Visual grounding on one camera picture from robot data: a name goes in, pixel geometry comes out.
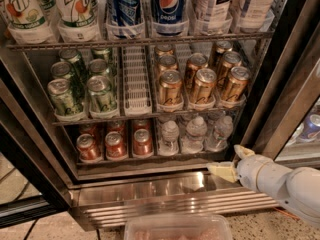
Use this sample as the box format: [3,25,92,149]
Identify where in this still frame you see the orange soda can front right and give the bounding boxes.
[133,129,153,158]

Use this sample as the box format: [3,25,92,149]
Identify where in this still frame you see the clear water bottle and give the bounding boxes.
[205,116,233,152]
[182,116,208,154]
[159,120,179,156]

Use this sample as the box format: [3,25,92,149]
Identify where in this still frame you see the orange soda can front middle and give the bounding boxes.
[105,131,127,161]

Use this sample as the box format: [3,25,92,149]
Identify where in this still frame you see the clear labelled bottle right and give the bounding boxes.
[236,0,274,33]

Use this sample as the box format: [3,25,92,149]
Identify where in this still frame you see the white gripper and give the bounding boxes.
[206,145,290,199]

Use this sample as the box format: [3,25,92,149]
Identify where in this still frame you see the blue Pepsi bottle right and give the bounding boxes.
[151,0,185,36]

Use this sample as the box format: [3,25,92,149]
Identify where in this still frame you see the gold can front left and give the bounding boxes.
[159,70,182,106]

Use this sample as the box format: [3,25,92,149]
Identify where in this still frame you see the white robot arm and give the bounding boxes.
[206,145,320,228]

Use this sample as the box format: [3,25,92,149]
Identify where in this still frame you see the orange soda can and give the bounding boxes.
[76,134,102,163]
[105,131,127,161]
[133,129,153,158]

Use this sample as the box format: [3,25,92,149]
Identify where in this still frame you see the green soda can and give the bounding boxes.
[47,78,83,116]
[88,59,114,80]
[51,61,80,84]
[87,75,117,113]

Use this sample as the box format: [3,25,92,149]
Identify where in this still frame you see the steel fridge door frame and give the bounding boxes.
[231,0,320,168]

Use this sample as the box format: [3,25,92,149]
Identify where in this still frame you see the green soda can front right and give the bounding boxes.
[87,75,117,113]

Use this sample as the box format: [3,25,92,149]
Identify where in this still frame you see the clear labelled bottle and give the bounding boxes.
[193,0,230,35]
[236,0,274,33]

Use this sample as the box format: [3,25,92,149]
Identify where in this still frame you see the clear plastic food container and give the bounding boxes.
[124,214,233,240]

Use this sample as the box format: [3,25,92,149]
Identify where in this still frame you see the gold can front right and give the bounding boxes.
[221,66,251,102]

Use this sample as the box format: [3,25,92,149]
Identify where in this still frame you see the blue Pepsi bottle left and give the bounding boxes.
[109,0,142,38]

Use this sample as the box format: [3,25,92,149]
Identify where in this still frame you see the blue can behind glass door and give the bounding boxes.
[298,113,320,142]

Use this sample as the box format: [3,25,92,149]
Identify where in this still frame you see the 7UP zero sugar bottle left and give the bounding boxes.
[2,0,53,44]

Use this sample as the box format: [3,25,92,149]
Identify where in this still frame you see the clear labelled bottle left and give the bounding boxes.
[193,0,230,35]

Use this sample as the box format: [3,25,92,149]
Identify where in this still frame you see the blue pepsi bottle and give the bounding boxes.
[151,0,185,36]
[109,0,142,38]

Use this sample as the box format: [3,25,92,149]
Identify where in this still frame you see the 7up zero sugar bottle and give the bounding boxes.
[56,0,101,42]
[2,0,53,44]

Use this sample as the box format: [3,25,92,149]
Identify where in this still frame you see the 7UP zero sugar bottle right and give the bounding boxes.
[56,0,101,42]

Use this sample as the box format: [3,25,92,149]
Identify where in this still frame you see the green soda can front left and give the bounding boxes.
[47,78,83,116]

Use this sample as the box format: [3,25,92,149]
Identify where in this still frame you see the orange soda can front left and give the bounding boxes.
[76,134,102,163]

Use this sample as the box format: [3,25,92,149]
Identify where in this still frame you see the gold can front middle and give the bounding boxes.
[189,68,217,104]

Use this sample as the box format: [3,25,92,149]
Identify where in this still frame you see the middle wire shelf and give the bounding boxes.
[51,105,244,126]

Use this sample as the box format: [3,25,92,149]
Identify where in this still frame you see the wire shelf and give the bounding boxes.
[51,105,244,126]
[5,31,274,51]

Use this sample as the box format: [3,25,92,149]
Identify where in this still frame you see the orange cable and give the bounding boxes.
[274,207,298,220]

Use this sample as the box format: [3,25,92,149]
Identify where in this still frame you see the gold can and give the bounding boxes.
[184,53,208,89]
[156,55,178,75]
[217,51,242,87]
[189,68,217,104]
[159,70,182,106]
[221,66,251,102]

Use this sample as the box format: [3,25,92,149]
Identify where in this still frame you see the upper wire shelf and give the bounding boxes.
[5,31,274,51]

